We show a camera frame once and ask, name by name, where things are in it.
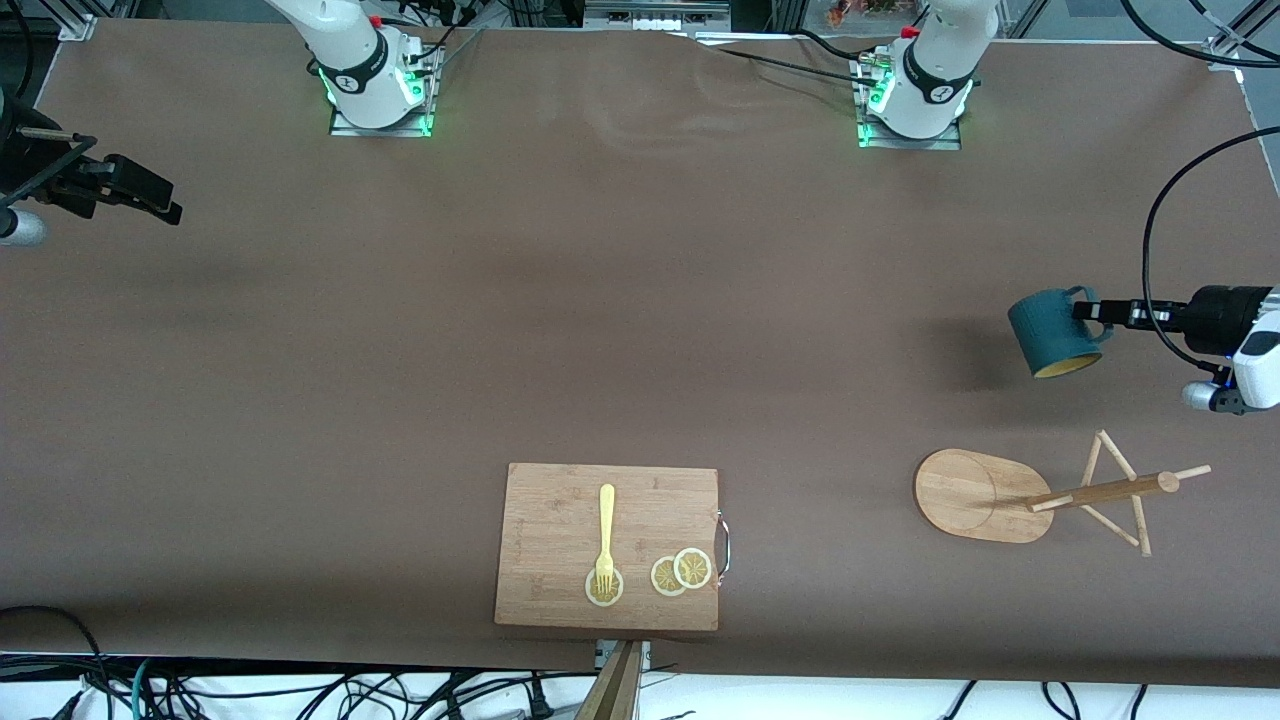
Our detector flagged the teal cup yellow inside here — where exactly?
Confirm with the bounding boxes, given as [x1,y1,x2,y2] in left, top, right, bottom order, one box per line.
[1007,287,1114,380]

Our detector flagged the wooden cup rack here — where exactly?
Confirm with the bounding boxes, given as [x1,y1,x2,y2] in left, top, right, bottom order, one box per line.
[914,430,1213,558]

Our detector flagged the brown table cover sheet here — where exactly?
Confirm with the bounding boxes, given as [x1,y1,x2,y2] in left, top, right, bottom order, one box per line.
[0,18,1280,689]

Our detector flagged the red orange objects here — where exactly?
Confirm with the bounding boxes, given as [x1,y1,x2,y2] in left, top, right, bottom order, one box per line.
[828,0,901,28]

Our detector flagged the wooden cutting board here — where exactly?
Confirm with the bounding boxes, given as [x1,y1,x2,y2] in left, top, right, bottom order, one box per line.
[494,462,721,632]

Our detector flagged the grey metal box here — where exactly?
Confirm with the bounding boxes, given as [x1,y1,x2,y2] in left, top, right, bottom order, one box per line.
[585,0,731,31]

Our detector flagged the yellow plastic fork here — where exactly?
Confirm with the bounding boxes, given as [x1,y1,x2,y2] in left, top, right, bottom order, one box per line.
[595,484,617,596]

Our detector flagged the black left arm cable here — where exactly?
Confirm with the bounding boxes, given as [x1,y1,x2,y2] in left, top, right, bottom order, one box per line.
[1120,0,1280,386]

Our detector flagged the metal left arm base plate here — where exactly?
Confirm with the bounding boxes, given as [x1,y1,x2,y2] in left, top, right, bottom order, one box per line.
[855,50,963,151]

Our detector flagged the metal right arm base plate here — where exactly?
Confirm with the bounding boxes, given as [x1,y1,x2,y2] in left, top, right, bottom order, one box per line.
[330,40,438,138]

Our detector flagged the black cable on table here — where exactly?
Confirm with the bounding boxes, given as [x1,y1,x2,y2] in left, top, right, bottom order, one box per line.
[700,40,886,89]

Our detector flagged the black looped cable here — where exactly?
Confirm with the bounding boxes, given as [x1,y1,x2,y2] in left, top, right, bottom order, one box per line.
[0,605,109,706]

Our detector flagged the wooden post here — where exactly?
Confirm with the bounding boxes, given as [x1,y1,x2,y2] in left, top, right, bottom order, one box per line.
[575,640,643,720]

